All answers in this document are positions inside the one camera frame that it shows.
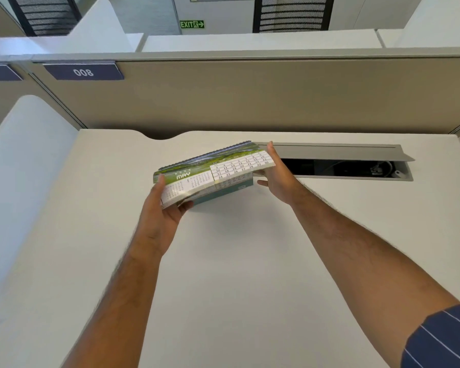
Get person's left forearm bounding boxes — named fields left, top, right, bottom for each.
left=62, top=241, right=163, bottom=368

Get person's left hand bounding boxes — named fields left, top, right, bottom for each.
left=132, top=174, right=194, bottom=259

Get black mesh office chair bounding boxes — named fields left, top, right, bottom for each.
left=252, top=0, right=335, bottom=33
left=6, top=0, right=82, bottom=37

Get white side divider panel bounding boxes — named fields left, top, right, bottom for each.
left=393, top=0, right=460, bottom=49
left=63, top=0, right=135, bottom=54
left=0, top=95, right=79, bottom=303

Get person's right hand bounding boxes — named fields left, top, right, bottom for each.
left=257, top=141, right=311, bottom=206

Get person's right forearm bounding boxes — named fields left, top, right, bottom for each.
left=291, top=192, right=460, bottom=368

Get spiral-bound desk calendar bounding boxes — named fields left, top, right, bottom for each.
left=154, top=140, right=276, bottom=210

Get striped navy shirt sleeve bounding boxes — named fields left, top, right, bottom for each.
left=401, top=305, right=460, bottom=368

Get blue desk number label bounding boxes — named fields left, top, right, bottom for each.
left=0, top=64, right=24, bottom=82
left=43, top=63, right=125, bottom=81

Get beige desk partition panel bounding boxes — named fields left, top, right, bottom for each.
left=0, top=48, right=460, bottom=140

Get grey cable tray flap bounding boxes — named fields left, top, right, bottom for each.
left=261, top=142, right=415, bottom=162

